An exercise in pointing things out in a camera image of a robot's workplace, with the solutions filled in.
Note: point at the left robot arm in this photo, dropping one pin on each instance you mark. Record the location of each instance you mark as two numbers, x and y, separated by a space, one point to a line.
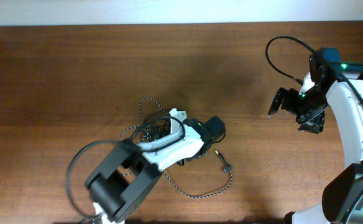
125 177

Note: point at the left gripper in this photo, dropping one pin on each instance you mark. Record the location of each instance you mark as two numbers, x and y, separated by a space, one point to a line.
156 131

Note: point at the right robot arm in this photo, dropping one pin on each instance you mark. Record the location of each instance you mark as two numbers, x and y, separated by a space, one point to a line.
331 83

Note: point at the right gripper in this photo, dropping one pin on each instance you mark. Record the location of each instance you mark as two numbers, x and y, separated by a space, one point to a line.
313 125

